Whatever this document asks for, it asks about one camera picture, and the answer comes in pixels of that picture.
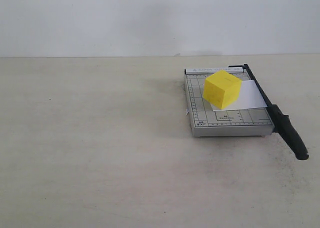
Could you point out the grey paper cutter base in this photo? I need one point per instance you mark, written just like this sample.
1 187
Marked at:
208 121

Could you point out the yellow cube block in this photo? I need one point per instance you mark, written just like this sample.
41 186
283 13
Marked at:
221 89

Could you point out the black cutter blade arm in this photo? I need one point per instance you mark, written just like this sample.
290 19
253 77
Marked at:
282 123

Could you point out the white paper sheet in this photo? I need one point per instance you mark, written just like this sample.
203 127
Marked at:
249 98

